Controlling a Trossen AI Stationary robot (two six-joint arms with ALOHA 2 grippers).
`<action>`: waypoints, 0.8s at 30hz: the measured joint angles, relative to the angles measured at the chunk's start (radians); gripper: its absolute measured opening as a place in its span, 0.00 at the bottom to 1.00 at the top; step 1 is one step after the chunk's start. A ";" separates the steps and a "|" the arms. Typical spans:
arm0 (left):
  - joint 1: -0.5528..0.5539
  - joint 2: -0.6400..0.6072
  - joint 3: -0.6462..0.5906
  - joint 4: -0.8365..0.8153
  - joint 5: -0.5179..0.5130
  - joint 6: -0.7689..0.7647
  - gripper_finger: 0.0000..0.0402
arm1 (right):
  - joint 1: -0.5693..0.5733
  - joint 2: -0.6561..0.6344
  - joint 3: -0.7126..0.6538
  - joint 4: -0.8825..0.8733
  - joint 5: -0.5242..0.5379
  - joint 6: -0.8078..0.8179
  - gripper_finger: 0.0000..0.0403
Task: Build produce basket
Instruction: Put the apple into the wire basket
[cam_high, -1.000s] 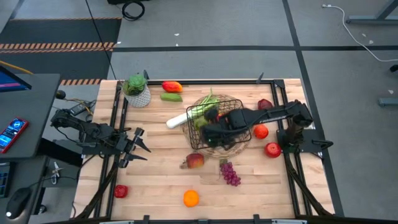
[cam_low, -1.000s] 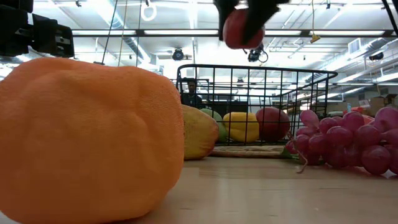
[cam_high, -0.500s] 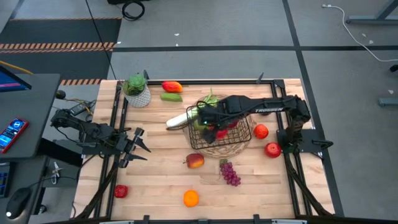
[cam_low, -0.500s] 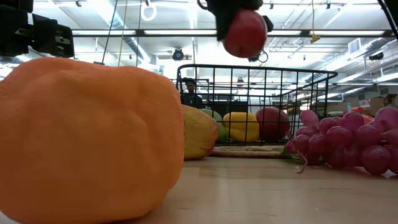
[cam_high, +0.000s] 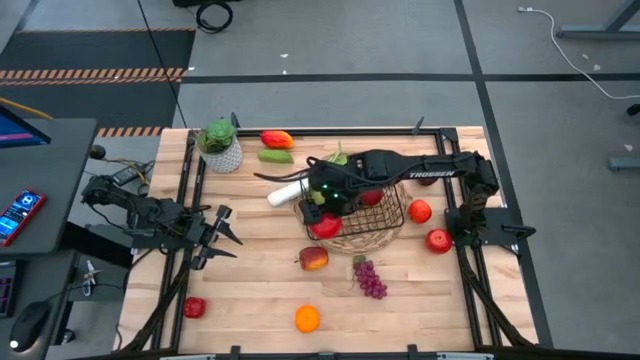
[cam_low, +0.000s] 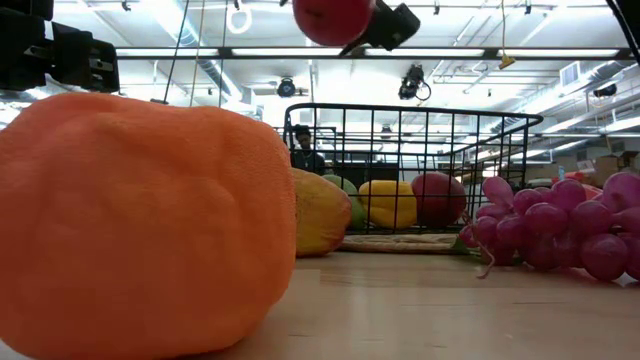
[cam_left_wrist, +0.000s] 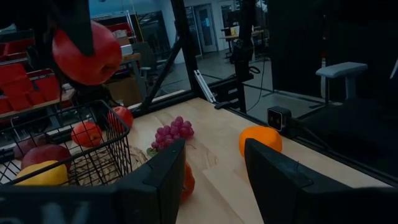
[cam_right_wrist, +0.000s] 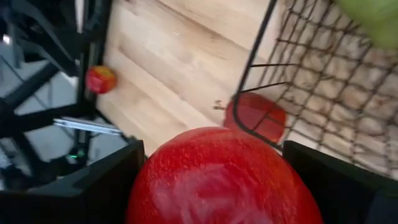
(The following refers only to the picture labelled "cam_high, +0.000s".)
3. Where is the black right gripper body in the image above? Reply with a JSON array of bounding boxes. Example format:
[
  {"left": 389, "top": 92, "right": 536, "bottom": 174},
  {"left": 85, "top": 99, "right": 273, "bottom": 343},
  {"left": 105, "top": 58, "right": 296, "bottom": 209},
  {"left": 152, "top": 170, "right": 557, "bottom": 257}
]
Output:
[{"left": 308, "top": 154, "right": 366, "bottom": 216}]

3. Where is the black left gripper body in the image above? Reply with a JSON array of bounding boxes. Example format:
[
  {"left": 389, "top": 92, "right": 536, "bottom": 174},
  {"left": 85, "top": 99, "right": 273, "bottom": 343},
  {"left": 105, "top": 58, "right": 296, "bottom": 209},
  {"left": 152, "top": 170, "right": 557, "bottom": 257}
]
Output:
[{"left": 182, "top": 213, "right": 217, "bottom": 250}]

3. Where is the red pomegranate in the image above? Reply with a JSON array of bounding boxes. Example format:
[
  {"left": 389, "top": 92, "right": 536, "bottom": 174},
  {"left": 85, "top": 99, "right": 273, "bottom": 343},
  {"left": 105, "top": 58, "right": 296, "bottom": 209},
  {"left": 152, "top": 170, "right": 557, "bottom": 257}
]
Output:
[{"left": 359, "top": 188, "right": 385, "bottom": 207}]

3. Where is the red and yellow apple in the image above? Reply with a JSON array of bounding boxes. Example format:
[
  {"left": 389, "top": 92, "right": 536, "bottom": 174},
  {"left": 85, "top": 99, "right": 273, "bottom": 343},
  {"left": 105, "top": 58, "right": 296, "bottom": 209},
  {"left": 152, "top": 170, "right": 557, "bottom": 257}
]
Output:
[{"left": 294, "top": 245, "right": 330, "bottom": 272}]

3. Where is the red bell pepper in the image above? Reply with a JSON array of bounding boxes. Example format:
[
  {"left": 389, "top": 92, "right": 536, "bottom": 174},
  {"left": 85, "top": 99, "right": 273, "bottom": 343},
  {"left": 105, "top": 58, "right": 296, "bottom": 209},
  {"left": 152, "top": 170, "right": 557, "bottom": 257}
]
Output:
[{"left": 182, "top": 296, "right": 207, "bottom": 320}]

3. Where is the green cucumber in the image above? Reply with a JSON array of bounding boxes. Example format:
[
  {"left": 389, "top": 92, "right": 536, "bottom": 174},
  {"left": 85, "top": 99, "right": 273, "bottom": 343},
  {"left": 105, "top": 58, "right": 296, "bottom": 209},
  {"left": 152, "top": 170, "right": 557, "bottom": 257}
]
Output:
[{"left": 256, "top": 148, "right": 295, "bottom": 165}]

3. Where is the red orange mango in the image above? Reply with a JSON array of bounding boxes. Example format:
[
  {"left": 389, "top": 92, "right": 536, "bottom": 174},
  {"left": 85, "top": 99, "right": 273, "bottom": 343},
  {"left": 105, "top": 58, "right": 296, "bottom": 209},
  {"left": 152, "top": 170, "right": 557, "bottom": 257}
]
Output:
[{"left": 259, "top": 130, "right": 295, "bottom": 150}]

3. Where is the orange fruit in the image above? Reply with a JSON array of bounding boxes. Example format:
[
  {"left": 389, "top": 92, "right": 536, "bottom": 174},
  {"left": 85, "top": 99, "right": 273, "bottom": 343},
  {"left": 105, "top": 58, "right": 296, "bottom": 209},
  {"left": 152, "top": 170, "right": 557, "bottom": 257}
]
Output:
[{"left": 294, "top": 304, "right": 322, "bottom": 334}]

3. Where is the white and green leek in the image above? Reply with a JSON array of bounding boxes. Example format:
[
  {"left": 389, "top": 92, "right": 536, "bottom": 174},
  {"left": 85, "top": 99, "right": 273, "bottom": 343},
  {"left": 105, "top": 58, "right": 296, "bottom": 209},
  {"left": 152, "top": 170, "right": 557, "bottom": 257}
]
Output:
[{"left": 266, "top": 141, "right": 349, "bottom": 209}]

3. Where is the round woven placemat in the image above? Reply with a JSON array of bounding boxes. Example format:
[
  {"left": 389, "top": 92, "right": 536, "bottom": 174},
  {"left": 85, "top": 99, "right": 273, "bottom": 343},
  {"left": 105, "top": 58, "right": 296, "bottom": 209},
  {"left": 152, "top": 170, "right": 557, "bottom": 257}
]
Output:
[{"left": 292, "top": 150, "right": 414, "bottom": 257}]

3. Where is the plant in white patterned pot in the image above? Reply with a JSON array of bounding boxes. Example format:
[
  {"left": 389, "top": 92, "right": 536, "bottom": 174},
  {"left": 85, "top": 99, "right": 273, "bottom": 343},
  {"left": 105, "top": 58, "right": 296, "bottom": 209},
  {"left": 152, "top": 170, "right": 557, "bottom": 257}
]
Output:
[{"left": 196, "top": 118, "right": 245, "bottom": 175}]

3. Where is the orange red tomato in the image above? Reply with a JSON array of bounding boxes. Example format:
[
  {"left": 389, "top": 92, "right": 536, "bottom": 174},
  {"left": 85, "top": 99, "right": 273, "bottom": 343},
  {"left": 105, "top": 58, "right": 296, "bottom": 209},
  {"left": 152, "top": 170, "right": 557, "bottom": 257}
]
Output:
[{"left": 408, "top": 199, "right": 433, "bottom": 225}]

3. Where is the purple grape bunch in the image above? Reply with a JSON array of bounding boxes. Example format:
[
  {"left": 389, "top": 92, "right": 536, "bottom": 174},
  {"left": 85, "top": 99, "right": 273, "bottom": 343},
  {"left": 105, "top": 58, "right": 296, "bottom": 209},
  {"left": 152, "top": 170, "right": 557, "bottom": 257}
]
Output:
[{"left": 351, "top": 254, "right": 389, "bottom": 301}]

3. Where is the black power adapter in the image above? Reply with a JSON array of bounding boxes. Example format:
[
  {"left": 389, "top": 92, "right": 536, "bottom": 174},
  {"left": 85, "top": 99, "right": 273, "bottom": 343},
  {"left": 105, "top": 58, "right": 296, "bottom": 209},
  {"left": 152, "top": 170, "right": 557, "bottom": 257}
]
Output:
[{"left": 110, "top": 162, "right": 155, "bottom": 187}]

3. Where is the black side desk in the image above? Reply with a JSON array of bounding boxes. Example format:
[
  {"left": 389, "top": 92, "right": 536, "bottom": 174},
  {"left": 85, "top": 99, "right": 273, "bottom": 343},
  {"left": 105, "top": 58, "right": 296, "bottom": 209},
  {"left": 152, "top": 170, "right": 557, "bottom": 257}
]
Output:
[{"left": 0, "top": 117, "right": 99, "bottom": 256}]

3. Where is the red smartphone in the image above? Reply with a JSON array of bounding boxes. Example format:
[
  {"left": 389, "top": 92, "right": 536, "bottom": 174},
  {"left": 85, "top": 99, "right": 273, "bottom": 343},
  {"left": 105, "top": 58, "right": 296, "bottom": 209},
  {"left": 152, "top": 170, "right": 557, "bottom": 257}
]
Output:
[{"left": 0, "top": 188, "right": 48, "bottom": 248}]

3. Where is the black computer mouse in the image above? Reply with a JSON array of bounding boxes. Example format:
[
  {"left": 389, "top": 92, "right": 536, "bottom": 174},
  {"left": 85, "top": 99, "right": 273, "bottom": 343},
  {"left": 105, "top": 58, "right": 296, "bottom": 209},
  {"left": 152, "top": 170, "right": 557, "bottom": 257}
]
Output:
[{"left": 8, "top": 301, "right": 51, "bottom": 354}]

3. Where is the dark keyboard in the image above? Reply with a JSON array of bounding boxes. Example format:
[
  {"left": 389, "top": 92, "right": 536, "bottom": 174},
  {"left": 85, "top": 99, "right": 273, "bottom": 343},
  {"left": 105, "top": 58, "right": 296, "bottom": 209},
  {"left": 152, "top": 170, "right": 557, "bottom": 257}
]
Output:
[{"left": 0, "top": 260, "right": 19, "bottom": 320}]

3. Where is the black hazard-striped floor mat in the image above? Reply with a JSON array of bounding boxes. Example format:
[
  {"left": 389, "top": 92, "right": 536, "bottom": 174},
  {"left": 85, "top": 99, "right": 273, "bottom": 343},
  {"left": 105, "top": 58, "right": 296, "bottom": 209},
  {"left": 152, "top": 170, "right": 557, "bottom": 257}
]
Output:
[{"left": 0, "top": 28, "right": 197, "bottom": 139}]

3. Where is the computer monitor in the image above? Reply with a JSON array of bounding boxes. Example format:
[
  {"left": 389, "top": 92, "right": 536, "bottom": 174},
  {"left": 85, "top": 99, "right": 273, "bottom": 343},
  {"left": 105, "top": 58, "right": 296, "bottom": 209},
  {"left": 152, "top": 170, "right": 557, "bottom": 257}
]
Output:
[{"left": 0, "top": 103, "right": 52, "bottom": 150}]

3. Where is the grey table foot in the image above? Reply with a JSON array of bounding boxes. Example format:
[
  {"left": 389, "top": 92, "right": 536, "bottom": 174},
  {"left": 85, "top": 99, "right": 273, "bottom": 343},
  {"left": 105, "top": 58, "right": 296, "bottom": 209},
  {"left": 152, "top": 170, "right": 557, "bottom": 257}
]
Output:
[{"left": 608, "top": 157, "right": 640, "bottom": 172}]

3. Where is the grey table leg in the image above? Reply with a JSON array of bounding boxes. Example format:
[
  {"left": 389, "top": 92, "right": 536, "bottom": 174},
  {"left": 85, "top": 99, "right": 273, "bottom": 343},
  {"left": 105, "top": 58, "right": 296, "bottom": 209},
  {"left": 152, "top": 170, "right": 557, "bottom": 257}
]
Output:
[{"left": 555, "top": 0, "right": 640, "bottom": 40}]

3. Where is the black wire basket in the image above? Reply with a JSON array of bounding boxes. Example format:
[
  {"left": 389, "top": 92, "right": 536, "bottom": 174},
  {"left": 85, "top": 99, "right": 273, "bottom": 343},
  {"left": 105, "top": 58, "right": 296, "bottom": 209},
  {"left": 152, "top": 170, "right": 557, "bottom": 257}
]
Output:
[{"left": 298, "top": 159, "right": 407, "bottom": 242}]

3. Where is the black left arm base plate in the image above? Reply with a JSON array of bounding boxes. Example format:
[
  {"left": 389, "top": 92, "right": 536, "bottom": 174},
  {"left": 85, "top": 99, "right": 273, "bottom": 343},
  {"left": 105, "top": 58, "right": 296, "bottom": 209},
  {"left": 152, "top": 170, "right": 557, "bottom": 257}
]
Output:
[{"left": 124, "top": 224, "right": 201, "bottom": 251}]

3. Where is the black aluminium table frame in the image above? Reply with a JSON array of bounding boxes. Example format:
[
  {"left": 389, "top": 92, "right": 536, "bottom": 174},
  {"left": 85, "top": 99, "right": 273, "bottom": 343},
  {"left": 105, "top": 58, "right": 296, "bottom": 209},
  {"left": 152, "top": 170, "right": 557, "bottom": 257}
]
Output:
[{"left": 119, "top": 117, "right": 536, "bottom": 360}]

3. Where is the small white connector cable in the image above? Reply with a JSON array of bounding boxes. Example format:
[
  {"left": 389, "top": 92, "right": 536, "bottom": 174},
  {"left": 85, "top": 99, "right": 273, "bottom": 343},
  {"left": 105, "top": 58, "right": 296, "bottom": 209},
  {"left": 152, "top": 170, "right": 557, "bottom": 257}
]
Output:
[{"left": 82, "top": 259, "right": 104, "bottom": 296}]

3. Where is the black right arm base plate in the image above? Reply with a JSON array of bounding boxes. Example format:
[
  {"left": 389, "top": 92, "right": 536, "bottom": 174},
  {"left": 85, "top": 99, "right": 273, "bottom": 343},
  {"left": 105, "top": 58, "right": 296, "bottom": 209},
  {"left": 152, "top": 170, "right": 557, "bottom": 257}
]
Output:
[{"left": 444, "top": 207, "right": 537, "bottom": 247}]

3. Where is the thin black cable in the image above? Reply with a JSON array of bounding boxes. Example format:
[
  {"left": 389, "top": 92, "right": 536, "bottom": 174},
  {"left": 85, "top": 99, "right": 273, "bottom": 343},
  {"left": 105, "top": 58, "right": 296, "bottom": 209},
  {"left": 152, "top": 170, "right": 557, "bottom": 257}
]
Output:
[{"left": 136, "top": 0, "right": 189, "bottom": 129}]

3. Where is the coiled black cable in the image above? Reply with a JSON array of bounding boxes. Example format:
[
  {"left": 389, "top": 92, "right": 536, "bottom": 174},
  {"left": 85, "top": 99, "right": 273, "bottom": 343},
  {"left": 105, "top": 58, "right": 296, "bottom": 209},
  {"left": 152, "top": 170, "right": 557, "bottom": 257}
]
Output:
[{"left": 195, "top": 0, "right": 235, "bottom": 35}]

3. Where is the yellow cable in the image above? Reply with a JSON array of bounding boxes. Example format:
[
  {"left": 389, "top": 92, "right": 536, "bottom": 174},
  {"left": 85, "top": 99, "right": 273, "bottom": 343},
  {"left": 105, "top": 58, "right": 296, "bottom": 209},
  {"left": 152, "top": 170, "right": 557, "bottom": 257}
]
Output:
[{"left": 0, "top": 97, "right": 54, "bottom": 120}]

